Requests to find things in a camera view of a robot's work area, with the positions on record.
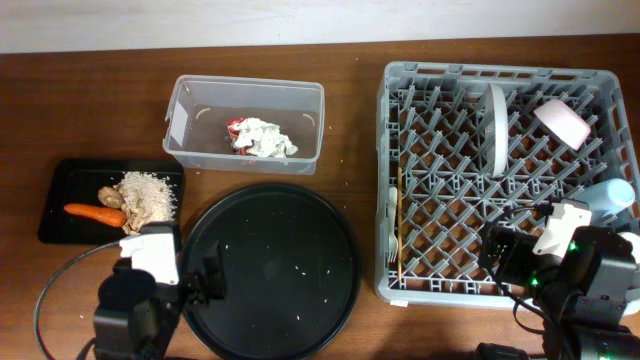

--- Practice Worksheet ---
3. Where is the light blue cup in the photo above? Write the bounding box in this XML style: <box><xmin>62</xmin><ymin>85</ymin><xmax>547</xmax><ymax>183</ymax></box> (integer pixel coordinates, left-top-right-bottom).
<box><xmin>575</xmin><ymin>178</ymin><xmax>635</xmax><ymax>224</ymax></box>

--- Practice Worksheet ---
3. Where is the orange carrot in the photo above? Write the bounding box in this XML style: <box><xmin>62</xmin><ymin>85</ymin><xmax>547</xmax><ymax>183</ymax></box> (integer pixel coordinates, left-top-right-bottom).
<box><xmin>64</xmin><ymin>203</ymin><xmax>127</xmax><ymax>227</ymax></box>

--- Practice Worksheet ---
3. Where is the white cup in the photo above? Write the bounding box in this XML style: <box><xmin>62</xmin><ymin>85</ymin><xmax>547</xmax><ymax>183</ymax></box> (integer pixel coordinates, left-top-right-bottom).
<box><xmin>619</xmin><ymin>232</ymin><xmax>640</xmax><ymax>265</ymax></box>

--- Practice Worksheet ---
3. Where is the brown mushroom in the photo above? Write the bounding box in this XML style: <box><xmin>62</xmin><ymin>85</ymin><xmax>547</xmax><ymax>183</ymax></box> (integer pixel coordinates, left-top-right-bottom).
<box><xmin>98</xmin><ymin>186</ymin><xmax>125</xmax><ymax>209</ymax></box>

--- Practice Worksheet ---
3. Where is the white plastic fork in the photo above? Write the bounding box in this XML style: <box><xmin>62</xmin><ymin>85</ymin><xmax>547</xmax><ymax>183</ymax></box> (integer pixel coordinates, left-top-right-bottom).
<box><xmin>387</xmin><ymin>186</ymin><xmax>399</xmax><ymax>263</ymax></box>

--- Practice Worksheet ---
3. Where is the red snack wrapper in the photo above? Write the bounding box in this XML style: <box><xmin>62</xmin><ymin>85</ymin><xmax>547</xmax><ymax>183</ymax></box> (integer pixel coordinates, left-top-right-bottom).
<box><xmin>227</xmin><ymin>117</ymin><xmax>257</xmax><ymax>156</ymax></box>

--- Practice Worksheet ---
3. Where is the wooden chopstick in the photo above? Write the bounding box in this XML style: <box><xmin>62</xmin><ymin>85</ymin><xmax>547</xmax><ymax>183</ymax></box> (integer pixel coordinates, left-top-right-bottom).
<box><xmin>397</xmin><ymin>165</ymin><xmax>403</xmax><ymax>289</ymax></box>

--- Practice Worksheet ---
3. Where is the pink saucer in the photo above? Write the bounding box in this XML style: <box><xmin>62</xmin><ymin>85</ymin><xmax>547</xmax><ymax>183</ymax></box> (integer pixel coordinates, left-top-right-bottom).
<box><xmin>534</xmin><ymin>99</ymin><xmax>591</xmax><ymax>150</ymax></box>

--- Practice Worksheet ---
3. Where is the grey plate with food scraps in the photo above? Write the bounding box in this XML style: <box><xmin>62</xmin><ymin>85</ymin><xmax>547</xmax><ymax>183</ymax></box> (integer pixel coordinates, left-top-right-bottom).
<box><xmin>485</xmin><ymin>84</ymin><xmax>509</xmax><ymax>177</ymax></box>

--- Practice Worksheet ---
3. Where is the white tissue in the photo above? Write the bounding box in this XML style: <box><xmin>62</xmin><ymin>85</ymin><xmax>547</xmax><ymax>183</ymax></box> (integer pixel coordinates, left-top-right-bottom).
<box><xmin>249</xmin><ymin>118</ymin><xmax>284</xmax><ymax>157</ymax></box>

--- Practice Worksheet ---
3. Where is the white napkin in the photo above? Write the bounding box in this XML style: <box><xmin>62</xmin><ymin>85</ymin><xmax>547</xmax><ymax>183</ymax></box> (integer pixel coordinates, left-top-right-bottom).
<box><xmin>263</xmin><ymin>135</ymin><xmax>298</xmax><ymax>158</ymax></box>

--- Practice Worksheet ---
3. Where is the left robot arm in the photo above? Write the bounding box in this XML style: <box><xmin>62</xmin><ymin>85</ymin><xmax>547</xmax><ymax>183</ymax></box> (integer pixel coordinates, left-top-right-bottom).
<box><xmin>93</xmin><ymin>222</ymin><xmax>226</xmax><ymax>359</ymax></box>

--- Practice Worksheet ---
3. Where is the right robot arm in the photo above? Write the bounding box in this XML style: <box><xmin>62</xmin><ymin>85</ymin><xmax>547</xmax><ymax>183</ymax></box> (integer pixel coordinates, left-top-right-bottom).
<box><xmin>478</xmin><ymin>199</ymin><xmax>639</xmax><ymax>359</ymax></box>

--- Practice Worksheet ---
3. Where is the grey dishwasher rack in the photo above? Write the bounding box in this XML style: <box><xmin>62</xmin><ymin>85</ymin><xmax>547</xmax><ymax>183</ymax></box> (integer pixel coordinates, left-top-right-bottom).
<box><xmin>374</xmin><ymin>61</ymin><xmax>639</xmax><ymax>310</ymax></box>

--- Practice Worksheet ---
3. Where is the black round tray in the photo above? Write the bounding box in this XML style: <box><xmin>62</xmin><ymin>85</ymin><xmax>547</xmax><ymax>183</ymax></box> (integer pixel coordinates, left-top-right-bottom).
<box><xmin>180</xmin><ymin>183</ymin><xmax>361</xmax><ymax>359</ymax></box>

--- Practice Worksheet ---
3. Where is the pile of rice scraps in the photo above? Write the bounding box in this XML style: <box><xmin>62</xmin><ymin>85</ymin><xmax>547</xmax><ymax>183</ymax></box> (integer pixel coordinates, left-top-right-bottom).
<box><xmin>115</xmin><ymin>172</ymin><xmax>177</xmax><ymax>235</ymax></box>

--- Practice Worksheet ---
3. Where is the clear plastic bin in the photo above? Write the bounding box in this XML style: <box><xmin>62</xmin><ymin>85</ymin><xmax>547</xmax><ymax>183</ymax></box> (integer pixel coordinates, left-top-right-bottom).
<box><xmin>162</xmin><ymin>75</ymin><xmax>325</xmax><ymax>175</ymax></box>

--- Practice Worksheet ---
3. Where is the black rectangular tray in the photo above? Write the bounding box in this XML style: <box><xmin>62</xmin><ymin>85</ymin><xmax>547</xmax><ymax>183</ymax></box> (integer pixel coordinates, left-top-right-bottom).
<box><xmin>37</xmin><ymin>159</ymin><xmax>185</xmax><ymax>246</ymax></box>

